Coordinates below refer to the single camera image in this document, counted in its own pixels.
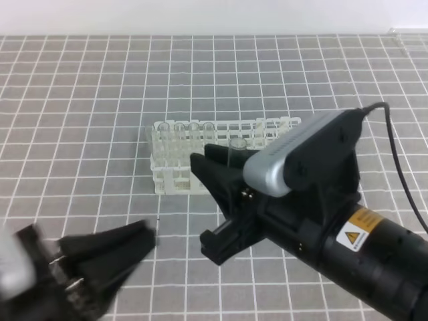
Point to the clear glassware at table edge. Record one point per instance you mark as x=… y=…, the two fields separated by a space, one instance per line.
x=410 y=39

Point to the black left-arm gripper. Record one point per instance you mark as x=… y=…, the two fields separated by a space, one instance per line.
x=35 y=287

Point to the white plastic test tube rack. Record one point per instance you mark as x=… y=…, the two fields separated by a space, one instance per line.
x=178 y=180

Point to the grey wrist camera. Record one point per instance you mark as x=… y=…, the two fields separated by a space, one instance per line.
x=305 y=155

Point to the grey checked tablecloth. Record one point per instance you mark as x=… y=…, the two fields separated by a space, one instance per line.
x=75 y=158

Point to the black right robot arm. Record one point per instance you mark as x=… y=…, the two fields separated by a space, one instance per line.
x=388 y=271

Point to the clear glass test tube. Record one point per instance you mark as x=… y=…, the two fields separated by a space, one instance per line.
x=195 y=138
x=164 y=138
x=151 y=136
x=237 y=152
x=180 y=142
x=208 y=133

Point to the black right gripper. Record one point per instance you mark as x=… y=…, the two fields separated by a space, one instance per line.
x=300 y=222

